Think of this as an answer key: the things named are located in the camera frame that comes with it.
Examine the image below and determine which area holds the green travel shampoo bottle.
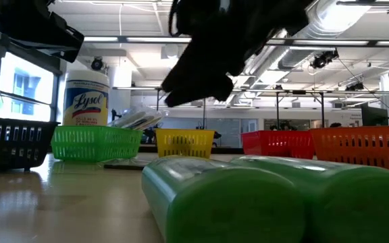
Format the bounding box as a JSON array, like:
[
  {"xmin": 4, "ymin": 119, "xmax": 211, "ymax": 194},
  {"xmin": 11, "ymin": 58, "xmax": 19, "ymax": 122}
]
[
  {"xmin": 230, "ymin": 155, "xmax": 389, "ymax": 243},
  {"xmin": 140, "ymin": 155, "xmax": 307, "ymax": 243}
]

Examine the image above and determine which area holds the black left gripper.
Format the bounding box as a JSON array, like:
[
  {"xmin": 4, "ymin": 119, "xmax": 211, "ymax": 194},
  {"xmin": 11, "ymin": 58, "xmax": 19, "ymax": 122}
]
[{"xmin": 0, "ymin": 0, "xmax": 85, "ymax": 64}]

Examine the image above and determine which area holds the black plastic basket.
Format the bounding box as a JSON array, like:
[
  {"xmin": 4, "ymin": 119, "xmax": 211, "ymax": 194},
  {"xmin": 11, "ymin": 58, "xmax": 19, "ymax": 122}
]
[{"xmin": 0, "ymin": 116, "xmax": 61, "ymax": 173}]

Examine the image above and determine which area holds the black ceiling camera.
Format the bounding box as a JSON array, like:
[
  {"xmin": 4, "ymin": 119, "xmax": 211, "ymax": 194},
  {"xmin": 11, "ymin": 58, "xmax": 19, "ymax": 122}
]
[
  {"xmin": 90, "ymin": 56, "xmax": 104, "ymax": 71},
  {"xmin": 345, "ymin": 82, "xmax": 365, "ymax": 92},
  {"xmin": 311, "ymin": 49, "xmax": 340, "ymax": 70}
]

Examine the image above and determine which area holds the black background monitor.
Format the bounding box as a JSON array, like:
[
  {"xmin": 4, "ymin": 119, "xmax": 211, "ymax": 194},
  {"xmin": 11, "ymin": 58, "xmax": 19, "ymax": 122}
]
[{"xmin": 361, "ymin": 105, "xmax": 389, "ymax": 128}]

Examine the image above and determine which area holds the green plastic basket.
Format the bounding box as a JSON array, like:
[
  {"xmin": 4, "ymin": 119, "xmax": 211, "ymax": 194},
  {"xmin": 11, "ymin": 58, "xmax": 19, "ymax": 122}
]
[{"xmin": 51, "ymin": 125, "xmax": 144, "ymax": 163}]

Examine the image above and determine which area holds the black comb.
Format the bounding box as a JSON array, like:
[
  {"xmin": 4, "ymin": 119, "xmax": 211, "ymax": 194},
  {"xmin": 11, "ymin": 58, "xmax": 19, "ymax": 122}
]
[{"xmin": 102, "ymin": 158, "xmax": 152, "ymax": 171}]

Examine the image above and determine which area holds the long ceiling light bar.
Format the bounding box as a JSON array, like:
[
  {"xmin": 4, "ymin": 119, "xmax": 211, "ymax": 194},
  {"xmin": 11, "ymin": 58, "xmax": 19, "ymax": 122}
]
[{"xmin": 82, "ymin": 34, "xmax": 389, "ymax": 47}]

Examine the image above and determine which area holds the yellow Lysol wipes canister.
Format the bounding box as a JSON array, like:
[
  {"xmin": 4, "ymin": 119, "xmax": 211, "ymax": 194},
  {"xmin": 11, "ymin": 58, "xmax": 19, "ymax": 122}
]
[{"xmin": 60, "ymin": 70, "xmax": 110, "ymax": 128}]

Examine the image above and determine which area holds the red plastic basket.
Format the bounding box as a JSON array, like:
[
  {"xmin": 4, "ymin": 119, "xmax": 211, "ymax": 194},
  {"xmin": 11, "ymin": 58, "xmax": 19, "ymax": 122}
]
[{"xmin": 240, "ymin": 130, "xmax": 315, "ymax": 160}]

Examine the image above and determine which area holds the silver ventilation duct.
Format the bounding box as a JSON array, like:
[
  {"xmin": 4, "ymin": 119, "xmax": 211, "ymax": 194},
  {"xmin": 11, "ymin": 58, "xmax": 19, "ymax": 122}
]
[{"xmin": 248, "ymin": 0, "xmax": 373, "ymax": 77}]

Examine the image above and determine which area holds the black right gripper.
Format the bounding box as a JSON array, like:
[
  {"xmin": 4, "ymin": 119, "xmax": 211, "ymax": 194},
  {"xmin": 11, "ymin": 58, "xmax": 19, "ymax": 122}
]
[{"xmin": 159, "ymin": 0, "xmax": 277, "ymax": 109}]

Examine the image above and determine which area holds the orange plastic basket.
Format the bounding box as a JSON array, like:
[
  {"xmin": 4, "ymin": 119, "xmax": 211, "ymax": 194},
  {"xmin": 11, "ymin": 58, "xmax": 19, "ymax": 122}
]
[{"xmin": 309, "ymin": 124, "xmax": 389, "ymax": 173}]

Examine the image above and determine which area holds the black rig frame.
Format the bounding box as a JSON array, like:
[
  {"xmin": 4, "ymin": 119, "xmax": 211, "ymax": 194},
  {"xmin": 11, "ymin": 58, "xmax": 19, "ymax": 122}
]
[
  {"xmin": 274, "ymin": 89, "xmax": 326, "ymax": 131},
  {"xmin": 155, "ymin": 86, "xmax": 207, "ymax": 130}
]

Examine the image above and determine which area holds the yellow plastic basket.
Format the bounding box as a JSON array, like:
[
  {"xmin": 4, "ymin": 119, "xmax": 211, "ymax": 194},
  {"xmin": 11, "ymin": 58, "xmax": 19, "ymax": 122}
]
[{"xmin": 154, "ymin": 128, "xmax": 216, "ymax": 159}]

